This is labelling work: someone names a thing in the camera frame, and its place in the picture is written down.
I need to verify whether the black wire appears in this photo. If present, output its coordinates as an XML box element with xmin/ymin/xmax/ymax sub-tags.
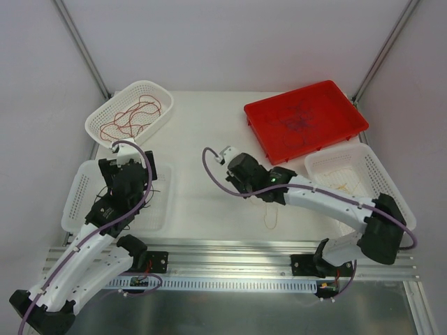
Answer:
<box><xmin>94</xmin><ymin>184</ymin><xmax>162</xmax><ymax>210</ymax></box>

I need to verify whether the thick red wire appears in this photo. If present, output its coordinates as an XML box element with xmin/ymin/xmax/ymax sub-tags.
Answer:
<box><xmin>104</xmin><ymin>93</ymin><xmax>163</xmax><ymax>139</ymax></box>

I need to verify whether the purple wire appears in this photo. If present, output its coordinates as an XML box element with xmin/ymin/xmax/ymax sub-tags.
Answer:
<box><xmin>268</xmin><ymin>97</ymin><xmax>322</xmax><ymax>149</ymax></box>

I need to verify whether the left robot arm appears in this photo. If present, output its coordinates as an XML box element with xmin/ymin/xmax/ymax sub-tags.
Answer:
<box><xmin>9</xmin><ymin>141</ymin><xmax>157</xmax><ymax>334</ymax></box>

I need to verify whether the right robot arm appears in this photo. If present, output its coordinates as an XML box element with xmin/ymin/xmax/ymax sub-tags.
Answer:
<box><xmin>222</xmin><ymin>153</ymin><xmax>406</xmax><ymax>278</ymax></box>

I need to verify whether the white perforated basket near left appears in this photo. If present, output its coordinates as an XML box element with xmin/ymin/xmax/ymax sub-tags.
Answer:
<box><xmin>61</xmin><ymin>160</ymin><xmax>174</xmax><ymax>237</ymax></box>

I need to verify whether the white perforated basket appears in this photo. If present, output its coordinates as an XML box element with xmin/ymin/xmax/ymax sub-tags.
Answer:
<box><xmin>85</xmin><ymin>80</ymin><xmax>175</xmax><ymax>148</ymax></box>
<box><xmin>61</xmin><ymin>160</ymin><xmax>174</xmax><ymax>237</ymax></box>
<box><xmin>305</xmin><ymin>143</ymin><xmax>416</xmax><ymax>230</ymax></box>

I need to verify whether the white perforated basket far left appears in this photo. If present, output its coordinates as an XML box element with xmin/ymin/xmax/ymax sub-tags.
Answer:
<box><xmin>85</xmin><ymin>80</ymin><xmax>175</xmax><ymax>148</ymax></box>

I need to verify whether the red plastic tray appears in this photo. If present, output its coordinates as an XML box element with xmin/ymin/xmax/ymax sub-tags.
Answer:
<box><xmin>244</xmin><ymin>80</ymin><xmax>369</xmax><ymax>165</ymax></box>

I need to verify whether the white perforated basket right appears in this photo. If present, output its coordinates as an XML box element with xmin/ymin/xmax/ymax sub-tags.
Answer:
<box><xmin>305</xmin><ymin>143</ymin><xmax>416</xmax><ymax>230</ymax></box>

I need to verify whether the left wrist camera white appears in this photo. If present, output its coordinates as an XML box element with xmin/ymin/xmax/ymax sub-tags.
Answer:
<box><xmin>111</xmin><ymin>138</ymin><xmax>141</xmax><ymax>167</ymax></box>

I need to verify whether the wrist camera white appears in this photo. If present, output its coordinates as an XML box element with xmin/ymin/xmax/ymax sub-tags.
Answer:
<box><xmin>214</xmin><ymin>146</ymin><xmax>240</xmax><ymax>165</ymax></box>
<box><xmin>111</xmin><ymin>138</ymin><xmax>141</xmax><ymax>167</ymax></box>

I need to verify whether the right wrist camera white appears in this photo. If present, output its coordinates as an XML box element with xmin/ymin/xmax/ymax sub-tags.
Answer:
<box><xmin>214</xmin><ymin>146</ymin><xmax>240</xmax><ymax>165</ymax></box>

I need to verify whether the aluminium mounting rail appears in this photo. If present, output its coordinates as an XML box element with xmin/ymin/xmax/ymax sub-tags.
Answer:
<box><xmin>146</xmin><ymin>239</ymin><xmax>421</xmax><ymax>281</ymax></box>

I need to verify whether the white slotted cable duct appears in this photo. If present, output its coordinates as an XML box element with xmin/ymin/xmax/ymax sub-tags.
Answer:
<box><xmin>105</xmin><ymin>276</ymin><xmax>317</xmax><ymax>294</ymax></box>

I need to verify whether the right frame post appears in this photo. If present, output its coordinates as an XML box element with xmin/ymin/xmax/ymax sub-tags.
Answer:
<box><xmin>351</xmin><ymin>0</ymin><xmax>422</xmax><ymax>106</ymax></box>

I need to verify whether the frame post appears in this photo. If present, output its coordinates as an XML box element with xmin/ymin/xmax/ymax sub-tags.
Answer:
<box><xmin>351</xmin><ymin>0</ymin><xmax>422</xmax><ymax>106</ymax></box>
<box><xmin>52</xmin><ymin>0</ymin><xmax>111</xmax><ymax>100</ymax></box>

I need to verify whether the left frame post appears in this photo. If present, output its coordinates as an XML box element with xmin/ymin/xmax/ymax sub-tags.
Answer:
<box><xmin>52</xmin><ymin>0</ymin><xmax>111</xmax><ymax>100</ymax></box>

